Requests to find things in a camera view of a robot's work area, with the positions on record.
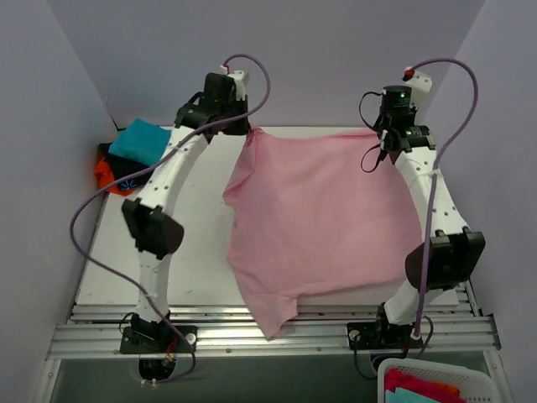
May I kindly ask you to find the pink t-shirt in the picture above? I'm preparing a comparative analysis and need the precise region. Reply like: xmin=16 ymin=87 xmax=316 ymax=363
xmin=222 ymin=128 xmax=422 ymax=338

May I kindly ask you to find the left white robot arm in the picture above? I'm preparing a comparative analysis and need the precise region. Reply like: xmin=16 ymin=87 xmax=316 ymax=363
xmin=122 ymin=68 xmax=250 ymax=352

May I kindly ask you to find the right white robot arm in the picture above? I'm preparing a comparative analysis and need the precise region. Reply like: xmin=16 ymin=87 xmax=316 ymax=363
xmin=372 ymin=85 xmax=486 ymax=347

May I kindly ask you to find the teal folded t-shirt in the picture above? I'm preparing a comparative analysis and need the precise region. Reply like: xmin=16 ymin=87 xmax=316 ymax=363
xmin=108 ymin=118 xmax=171 ymax=166

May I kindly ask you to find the black folded t-shirt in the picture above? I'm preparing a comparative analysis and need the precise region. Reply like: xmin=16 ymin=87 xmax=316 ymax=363
xmin=94 ymin=143 xmax=152 ymax=196

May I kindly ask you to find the orange folded t-shirt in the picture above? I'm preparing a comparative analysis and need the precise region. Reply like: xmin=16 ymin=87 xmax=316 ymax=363
xmin=94 ymin=157 xmax=135 ymax=196

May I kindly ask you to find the red shirt in basket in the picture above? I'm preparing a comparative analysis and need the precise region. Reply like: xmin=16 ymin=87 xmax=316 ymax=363
xmin=384 ymin=369 xmax=444 ymax=402

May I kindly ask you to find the teal shirt in basket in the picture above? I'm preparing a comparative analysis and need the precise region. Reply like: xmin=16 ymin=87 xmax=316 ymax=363
xmin=384 ymin=388 xmax=435 ymax=403

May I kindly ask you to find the orange shirt in basket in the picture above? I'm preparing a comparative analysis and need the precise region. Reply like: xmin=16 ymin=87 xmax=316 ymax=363
xmin=435 ymin=382 xmax=461 ymax=397

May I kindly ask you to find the white laundry basket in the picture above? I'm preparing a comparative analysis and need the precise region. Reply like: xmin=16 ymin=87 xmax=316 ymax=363
xmin=377 ymin=359 xmax=502 ymax=402

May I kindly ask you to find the black thin cable right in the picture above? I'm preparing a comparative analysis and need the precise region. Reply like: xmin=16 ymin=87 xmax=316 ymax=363
xmin=359 ymin=91 xmax=389 ymax=174

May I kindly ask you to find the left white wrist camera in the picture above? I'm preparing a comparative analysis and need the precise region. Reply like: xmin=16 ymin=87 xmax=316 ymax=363
xmin=220 ymin=64 xmax=249 ymax=101

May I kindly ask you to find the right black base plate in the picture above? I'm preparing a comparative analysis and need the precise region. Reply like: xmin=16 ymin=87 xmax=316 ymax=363
xmin=346 ymin=322 xmax=423 ymax=350

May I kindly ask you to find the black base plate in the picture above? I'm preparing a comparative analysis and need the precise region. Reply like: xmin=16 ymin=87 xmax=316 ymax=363
xmin=346 ymin=322 xmax=423 ymax=350
xmin=119 ymin=326 xmax=198 ymax=354

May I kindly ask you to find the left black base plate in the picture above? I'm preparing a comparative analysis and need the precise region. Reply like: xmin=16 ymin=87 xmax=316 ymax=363
xmin=119 ymin=326 xmax=198 ymax=354

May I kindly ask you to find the aluminium rail frame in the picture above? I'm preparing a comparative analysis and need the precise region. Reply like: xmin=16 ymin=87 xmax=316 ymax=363
xmin=49 ymin=212 xmax=500 ymax=359

